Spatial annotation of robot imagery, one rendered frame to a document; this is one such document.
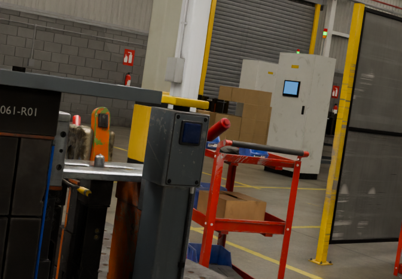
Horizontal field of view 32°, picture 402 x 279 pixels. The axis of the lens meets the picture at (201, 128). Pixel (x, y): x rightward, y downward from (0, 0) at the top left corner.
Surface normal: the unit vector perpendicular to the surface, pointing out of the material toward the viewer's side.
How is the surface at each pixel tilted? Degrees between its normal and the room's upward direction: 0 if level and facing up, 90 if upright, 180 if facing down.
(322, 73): 90
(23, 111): 90
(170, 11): 90
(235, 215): 90
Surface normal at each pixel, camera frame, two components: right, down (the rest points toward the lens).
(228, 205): 0.51, 0.12
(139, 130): -0.76, -0.07
